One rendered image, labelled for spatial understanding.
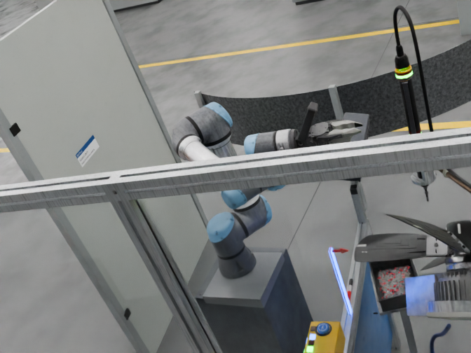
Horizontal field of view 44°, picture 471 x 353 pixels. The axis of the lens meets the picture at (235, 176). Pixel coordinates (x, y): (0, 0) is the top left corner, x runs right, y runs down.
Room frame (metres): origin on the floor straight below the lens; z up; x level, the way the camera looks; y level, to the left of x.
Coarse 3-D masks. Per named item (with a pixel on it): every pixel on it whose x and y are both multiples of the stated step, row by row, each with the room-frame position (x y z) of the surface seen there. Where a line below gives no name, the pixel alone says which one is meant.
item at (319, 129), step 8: (312, 128) 1.51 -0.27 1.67; (320, 128) 1.49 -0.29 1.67; (328, 128) 1.49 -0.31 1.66; (296, 136) 1.53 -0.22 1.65; (312, 136) 1.47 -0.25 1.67; (296, 144) 1.51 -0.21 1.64; (304, 144) 1.50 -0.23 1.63; (312, 144) 1.47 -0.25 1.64; (320, 144) 1.46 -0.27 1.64; (328, 144) 1.45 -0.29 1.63
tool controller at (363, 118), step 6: (348, 114) 2.25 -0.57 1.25; (354, 114) 2.25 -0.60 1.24; (360, 114) 2.24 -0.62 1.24; (366, 114) 2.23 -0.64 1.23; (354, 120) 2.20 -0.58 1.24; (360, 120) 2.19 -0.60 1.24; (366, 120) 2.18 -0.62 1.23; (366, 126) 2.14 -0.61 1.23; (360, 132) 2.10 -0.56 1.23; (366, 132) 2.11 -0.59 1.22; (354, 138) 2.07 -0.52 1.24; (360, 138) 2.06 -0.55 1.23; (366, 138) 2.09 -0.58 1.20
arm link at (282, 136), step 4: (280, 132) 1.54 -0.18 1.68; (284, 132) 1.53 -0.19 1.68; (288, 132) 1.53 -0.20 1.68; (276, 136) 1.54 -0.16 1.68; (280, 136) 1.53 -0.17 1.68; (284, 136) 1.52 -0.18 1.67; (288, 136) 1.52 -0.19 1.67; (276, 140) 1.53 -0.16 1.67; (280, 140) 1.52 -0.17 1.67; (284, 140) 1.51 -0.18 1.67; (288, 140) 1.51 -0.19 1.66; (276, 144) 1.52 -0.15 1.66; (280, 144) 1.52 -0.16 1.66; (284, 144) 1.51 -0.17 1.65; (288, 144) 1.50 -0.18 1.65; (280, 148) 1.51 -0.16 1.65; (284, 148) 1.51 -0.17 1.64; (288, 148) 1.50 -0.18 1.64
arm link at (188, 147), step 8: (184, 120) 1.90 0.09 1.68; (176, 128) 1.88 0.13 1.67; (184, 128) 1.86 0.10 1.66; (192, 128) 1.86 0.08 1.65; (176, 136) 1.85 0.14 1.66; (184, 136) 1.82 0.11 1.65; (192, 136) 1.82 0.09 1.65; (176, 144) 1.82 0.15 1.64; (184, 144) 1.80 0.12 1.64; (192, 144) 1.78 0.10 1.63; (200, 144) 1.78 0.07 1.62; (176, 152) 1.82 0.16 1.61; (184, 152) 1.78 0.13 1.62; (192, 152) 1.75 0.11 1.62; (200, 152) 1.73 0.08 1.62; (208, 152) 1.72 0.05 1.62; (192, 160) 1.73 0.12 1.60
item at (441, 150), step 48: (336, 144) 0.76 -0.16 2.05; (384, 144) 0.71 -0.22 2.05; (432, 144) 0.66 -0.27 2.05; (0, 192) 1.06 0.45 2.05; (48, 192) 0.99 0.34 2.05; (96, 192) 0.94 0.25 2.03; (144, 192) 0.89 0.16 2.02; (192, 192) 0.85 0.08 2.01; (144, 240) 0.91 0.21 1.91; (192, 336) 0.92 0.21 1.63
